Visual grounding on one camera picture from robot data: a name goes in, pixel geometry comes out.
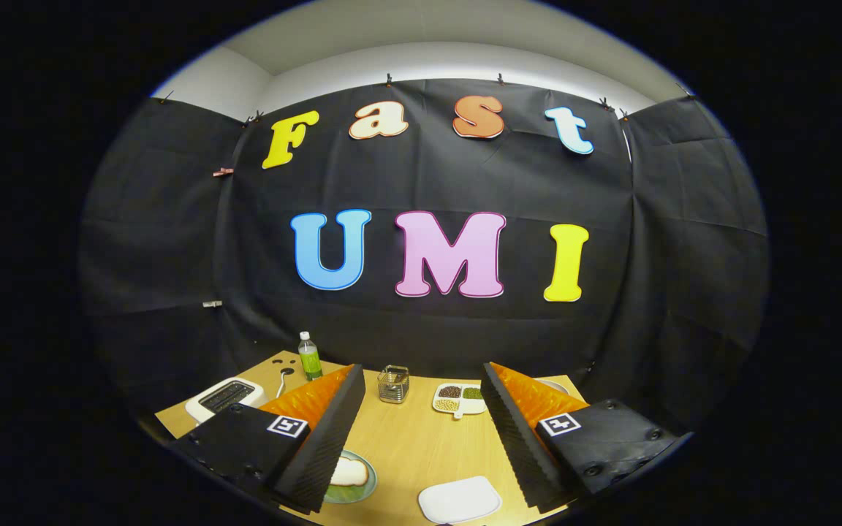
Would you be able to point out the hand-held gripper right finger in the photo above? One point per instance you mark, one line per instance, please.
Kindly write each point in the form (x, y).
(516, 446)

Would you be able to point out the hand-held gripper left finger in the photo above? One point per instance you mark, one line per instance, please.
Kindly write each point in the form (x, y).
(330, 446)

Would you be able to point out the plain bread slice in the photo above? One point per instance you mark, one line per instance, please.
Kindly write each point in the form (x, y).
(351, 471)

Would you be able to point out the light green round plate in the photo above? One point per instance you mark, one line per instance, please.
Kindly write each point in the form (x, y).
(373, 475)

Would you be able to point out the white divided dish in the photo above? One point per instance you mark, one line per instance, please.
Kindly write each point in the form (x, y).
(473, 406)

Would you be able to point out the pile of green beans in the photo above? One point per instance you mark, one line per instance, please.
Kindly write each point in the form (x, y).
(472, 393)

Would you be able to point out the white oval plate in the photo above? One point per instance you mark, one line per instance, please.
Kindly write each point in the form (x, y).
(556, 385)

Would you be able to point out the white square plate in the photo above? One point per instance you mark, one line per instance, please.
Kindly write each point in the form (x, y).
(461, 500)

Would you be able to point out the pile of yellow beans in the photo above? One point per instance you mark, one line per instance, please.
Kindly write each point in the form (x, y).
(446, 405)

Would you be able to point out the green label plastic bottle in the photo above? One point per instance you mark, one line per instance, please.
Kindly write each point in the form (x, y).
(310, 364)

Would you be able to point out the pile of brown beans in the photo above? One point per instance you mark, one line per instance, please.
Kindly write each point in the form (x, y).
(449, 391)

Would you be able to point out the white toaster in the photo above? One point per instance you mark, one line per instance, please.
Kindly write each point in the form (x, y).
(253, 395)

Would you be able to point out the black backdrop cloth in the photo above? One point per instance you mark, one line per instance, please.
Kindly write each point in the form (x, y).
(421, 175)

